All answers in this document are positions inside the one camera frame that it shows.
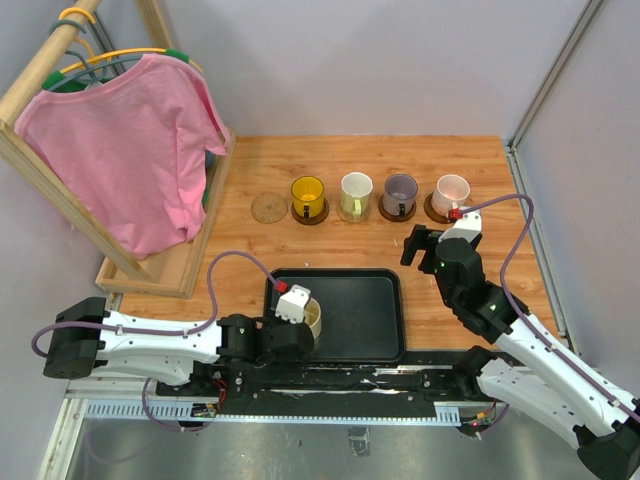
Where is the dark wooden coaster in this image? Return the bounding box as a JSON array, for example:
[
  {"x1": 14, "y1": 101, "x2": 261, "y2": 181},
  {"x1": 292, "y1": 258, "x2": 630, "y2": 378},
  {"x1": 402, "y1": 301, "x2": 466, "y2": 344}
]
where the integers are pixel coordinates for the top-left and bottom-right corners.
[
  {"x1": 291, "y1": 199, "x2": 330, "y2": 226},
  {"x1": 424, "y1": 191, "x2": 459, "y2": 224},
  {"x1": 378, "y1": 197, "x2": 417, "y2": 223}
]

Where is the cream mug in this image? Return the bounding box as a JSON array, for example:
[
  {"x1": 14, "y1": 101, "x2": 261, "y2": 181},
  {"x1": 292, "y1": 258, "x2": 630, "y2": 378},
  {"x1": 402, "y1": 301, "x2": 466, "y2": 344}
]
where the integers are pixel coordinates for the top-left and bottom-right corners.
[{"x1": 304, "y1": 298, "x2": 322, "y2": 340}]

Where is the purple mug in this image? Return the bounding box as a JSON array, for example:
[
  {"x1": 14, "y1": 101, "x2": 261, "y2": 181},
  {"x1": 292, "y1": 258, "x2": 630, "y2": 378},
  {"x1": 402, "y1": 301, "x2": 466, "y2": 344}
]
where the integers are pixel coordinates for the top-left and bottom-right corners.
[{"x1": 383, "y1": 174, "x2": 418, "y2": 215}]

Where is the pink mug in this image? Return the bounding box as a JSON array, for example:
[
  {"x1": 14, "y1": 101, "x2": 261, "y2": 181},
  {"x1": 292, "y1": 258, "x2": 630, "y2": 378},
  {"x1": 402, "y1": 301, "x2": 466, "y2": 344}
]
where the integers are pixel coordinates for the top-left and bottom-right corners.
[{"x1": 431, "y1": 174, "x2": 471, "y2": 216}]

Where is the pale green mug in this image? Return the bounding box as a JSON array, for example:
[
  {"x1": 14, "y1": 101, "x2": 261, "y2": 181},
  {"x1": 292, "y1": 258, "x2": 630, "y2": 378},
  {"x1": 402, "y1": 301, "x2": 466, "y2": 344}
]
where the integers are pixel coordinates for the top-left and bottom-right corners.
[{"x1": 340, "y1": 172, "x2": 373, "y2": 208}]

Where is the yellow translucent cup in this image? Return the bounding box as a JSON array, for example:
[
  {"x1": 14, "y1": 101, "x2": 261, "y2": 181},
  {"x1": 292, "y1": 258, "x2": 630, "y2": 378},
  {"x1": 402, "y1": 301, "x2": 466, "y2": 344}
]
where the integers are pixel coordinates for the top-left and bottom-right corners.
[{"x1": 291, "y1": 176, "x2": 325, "y2": 219}]

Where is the large woven rattan coaster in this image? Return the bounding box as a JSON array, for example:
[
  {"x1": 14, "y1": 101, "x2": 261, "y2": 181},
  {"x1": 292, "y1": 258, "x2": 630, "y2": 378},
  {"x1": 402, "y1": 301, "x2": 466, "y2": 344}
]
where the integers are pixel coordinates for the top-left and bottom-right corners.
[{"x1": 251, "y1": 192, "x2": 288, "y2": 224}]

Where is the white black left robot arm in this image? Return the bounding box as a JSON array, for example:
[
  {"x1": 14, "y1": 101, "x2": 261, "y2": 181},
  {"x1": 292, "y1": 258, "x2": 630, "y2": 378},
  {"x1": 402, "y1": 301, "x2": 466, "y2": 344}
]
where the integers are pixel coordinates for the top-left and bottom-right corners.
[{"x1": 43, "y1": 297, "x2": 315, "y2": 396}]

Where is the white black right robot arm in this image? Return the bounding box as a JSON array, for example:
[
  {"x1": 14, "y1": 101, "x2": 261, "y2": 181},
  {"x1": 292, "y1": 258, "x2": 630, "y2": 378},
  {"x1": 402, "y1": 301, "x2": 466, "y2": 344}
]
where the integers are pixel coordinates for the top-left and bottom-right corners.
[{"x1": 401, "y1": 225, "x2": 639, "y2": 479}]

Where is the small woven rattan coaster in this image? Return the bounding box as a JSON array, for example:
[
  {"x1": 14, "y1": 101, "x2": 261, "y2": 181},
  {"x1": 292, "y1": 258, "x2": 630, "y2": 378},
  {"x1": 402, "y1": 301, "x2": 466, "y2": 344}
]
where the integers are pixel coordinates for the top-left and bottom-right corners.
[{"x1": 337, "y1": 202, "x2": 371, "y2": 223}]

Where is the black plastic tray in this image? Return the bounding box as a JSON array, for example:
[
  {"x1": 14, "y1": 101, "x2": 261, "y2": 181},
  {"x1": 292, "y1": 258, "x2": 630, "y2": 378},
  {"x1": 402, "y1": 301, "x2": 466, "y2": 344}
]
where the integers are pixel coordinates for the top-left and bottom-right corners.
[{"x1": 272, "y1": 268, "x2": 406, "y2": 365}]

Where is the pink t-shirt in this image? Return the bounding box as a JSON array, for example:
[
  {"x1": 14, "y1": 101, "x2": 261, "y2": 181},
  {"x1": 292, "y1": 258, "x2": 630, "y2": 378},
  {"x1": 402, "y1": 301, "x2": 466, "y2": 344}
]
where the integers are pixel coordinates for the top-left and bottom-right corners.
[{"x1": 14, "y1": 54, "x2": 230, "y2": 259}]

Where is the grey clothes hanger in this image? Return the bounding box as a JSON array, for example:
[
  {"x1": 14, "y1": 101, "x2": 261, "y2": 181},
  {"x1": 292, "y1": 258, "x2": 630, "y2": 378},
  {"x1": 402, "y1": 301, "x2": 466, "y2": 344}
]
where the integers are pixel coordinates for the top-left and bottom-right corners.
[{"x1": 41, "y1": 50, "x2": 142, "y2": 91}]

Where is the yellow clothes hanger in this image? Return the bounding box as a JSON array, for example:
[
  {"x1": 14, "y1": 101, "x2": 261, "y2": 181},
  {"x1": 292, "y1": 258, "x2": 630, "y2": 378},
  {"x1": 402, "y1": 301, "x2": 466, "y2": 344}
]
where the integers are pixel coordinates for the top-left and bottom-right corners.
[{"x1": 49, "y1": 1, "x2": 203, "y2": 74}]

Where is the green clothes hanger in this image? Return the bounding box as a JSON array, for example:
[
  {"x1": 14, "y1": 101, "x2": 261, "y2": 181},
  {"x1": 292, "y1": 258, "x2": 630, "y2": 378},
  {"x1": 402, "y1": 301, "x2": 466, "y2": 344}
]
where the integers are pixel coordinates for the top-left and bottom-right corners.
[{"x1": 41, "y1": 47, "x2": 203, "y2": 92}]

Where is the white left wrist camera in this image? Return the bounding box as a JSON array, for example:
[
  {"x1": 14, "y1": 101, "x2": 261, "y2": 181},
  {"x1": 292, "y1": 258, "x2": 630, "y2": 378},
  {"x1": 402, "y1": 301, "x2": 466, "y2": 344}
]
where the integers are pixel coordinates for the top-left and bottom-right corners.
[{"x1": 275, "y1": 284, "x2": 311, "y2": 324}]

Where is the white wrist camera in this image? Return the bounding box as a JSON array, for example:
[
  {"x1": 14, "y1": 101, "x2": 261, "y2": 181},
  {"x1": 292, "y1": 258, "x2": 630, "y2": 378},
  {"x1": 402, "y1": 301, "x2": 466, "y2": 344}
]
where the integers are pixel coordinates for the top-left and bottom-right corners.
[
  {"x1": 275, "y1": 284, "x2": 311, "y2": 324},
  {"x1": 442, "y1": 209, "x2": 482, "y2": 249}
]

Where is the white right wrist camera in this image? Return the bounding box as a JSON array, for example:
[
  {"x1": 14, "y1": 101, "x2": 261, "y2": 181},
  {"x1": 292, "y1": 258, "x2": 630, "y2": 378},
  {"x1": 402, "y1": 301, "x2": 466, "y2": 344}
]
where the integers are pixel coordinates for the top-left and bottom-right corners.
[{"x1": 442, "y1": 209, "x2": 482, "y2": 249}]

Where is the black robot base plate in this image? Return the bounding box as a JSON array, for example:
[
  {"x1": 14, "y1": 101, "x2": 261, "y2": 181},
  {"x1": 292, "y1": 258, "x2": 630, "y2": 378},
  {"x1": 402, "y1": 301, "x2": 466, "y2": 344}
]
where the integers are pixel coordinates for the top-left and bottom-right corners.
[{"x1": 155, "y1": 347, "x2": 516, "y2": 416}]

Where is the grey slotted cable duct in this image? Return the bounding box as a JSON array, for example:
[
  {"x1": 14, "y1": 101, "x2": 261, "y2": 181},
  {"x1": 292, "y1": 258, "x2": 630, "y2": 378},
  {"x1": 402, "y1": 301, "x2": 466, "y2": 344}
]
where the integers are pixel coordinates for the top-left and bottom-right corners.
[{"x1": 84, "y1": 400, "x2": 462, "y2": 427}]

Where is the aluminium frame post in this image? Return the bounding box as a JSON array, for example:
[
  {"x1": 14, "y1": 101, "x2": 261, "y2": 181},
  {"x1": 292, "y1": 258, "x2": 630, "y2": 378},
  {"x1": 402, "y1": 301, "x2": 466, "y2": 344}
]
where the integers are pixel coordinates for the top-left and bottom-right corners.
[{"x1": 504, "y1": 0, "x2": 607, "y2": 152}]

